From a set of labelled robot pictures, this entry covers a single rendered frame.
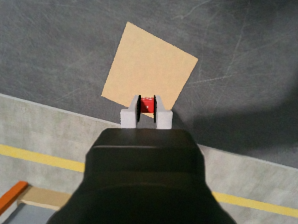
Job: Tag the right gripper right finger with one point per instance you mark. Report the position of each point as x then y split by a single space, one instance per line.
162 117

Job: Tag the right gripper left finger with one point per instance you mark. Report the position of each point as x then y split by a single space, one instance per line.
130 116

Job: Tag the red die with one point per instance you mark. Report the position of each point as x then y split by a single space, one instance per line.
147 105

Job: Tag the beige flat mat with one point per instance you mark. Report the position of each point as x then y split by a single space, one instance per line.
146 65

